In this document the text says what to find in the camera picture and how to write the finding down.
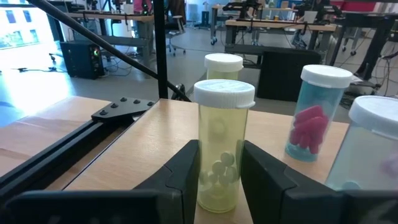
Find pale blue pill bottle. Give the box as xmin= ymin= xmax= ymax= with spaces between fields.
xmin=325 ymin=95 xmax=398 ymax=192

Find black cabinet box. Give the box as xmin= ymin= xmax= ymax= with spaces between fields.
xmin=256 ymin=49 xmax=323 ymax=103

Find wooden shelf board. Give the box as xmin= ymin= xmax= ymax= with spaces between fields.
xmin=63 ymin=98 xmax=351 ymax=224

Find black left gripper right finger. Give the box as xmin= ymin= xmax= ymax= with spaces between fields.
xmin=241 ymin=140 xmax=343 ymax=224

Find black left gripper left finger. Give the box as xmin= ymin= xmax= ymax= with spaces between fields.
xmin=132 ymin=139 xmax=200 ymax=224

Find black aluminium table frame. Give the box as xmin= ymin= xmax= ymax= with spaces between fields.
xmin=0 ymin=0 xmax=192 ymax=206

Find wooden workbench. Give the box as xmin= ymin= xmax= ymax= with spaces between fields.
xmin=211 ymin=4 xmax=340 ymax=68
xmin=67 ymin=11 xmax=156 ymax=68

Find black office chair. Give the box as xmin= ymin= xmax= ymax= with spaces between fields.
xmin=164 ymin=14 xmax=187 ymax=57

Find clear blue bottle red pills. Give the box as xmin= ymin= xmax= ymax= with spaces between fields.
xmin=284 ymin=64 xmax=354 ymax=163

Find black metal table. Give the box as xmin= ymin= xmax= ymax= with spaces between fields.
xmin=329 ymin=12 xmax=398 ymax=82

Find person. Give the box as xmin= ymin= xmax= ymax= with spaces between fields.
xmin=132 ymin=0 xmax=154 ymax=15

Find black computer tower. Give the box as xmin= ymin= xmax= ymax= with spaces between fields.
xmin=59 ymin=40 xmax=106 ymax=80

